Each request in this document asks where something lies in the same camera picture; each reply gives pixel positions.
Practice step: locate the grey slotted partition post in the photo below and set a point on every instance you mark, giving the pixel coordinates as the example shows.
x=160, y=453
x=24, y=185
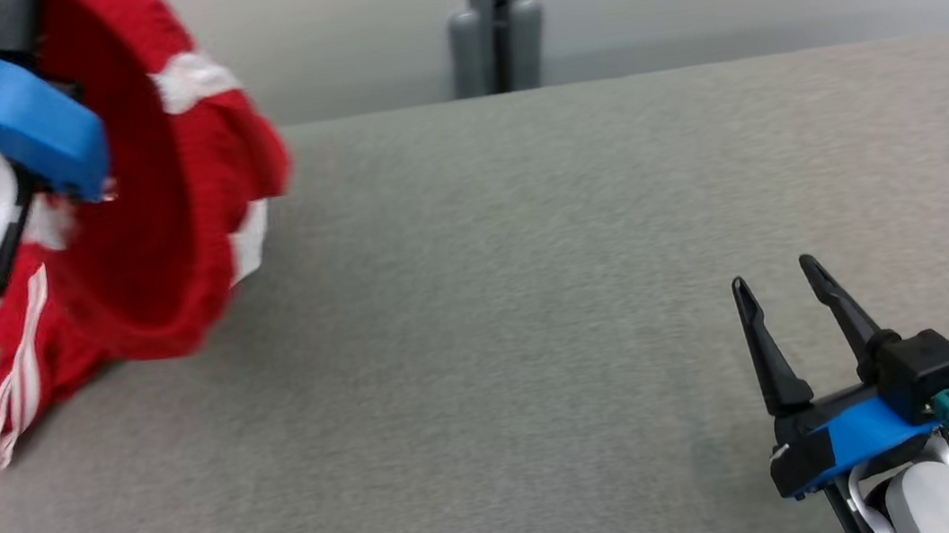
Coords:
x=471, y=50

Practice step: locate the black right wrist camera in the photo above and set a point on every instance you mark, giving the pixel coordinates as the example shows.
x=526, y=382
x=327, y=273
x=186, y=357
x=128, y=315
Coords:
x=922, y=374

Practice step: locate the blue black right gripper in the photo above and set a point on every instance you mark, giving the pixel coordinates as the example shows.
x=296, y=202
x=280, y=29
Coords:
x=858, y=437

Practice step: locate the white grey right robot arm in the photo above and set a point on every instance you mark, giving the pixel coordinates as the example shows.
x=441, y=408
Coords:
x=929, y=500

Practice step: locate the red jersey with white undershirt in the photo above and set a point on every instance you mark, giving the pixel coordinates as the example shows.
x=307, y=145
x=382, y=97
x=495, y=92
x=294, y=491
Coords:
x=150, y=207

